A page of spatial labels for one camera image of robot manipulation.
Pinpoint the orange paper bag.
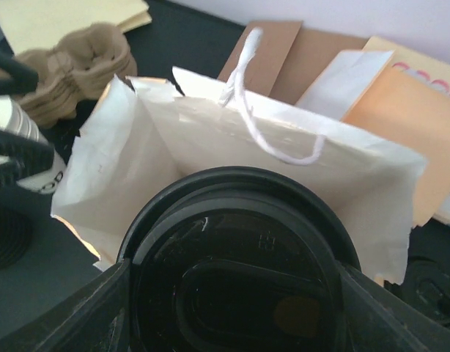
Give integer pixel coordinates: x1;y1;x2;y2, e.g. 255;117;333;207
51;29;427;284
343;67;450;226

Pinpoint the beige bag with red circles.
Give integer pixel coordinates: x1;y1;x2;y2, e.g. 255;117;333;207
364;36;450;98

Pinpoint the stack of white paper cups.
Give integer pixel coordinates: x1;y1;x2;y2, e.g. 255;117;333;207
0;96;66;194

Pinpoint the stack of black cup lids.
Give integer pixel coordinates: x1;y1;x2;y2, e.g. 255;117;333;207
384;256;450;329

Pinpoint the brown kraft paper bag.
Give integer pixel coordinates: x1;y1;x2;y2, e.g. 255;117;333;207
218;21;368;105

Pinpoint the tan paper bag with handles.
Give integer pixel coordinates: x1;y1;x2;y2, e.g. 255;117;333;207
0;0;152;54

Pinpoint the white paper bag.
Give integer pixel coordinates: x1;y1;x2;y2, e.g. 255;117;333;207
295;50;394;121

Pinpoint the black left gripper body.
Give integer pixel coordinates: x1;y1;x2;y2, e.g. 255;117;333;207
0;51;55;195

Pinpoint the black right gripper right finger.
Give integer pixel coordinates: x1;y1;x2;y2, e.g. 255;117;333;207
339;264;450;351

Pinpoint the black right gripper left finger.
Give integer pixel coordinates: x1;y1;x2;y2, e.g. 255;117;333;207
0;260;130;351

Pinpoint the stack of pulp cup carriers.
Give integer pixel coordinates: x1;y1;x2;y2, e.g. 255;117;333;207
12;23;137;128

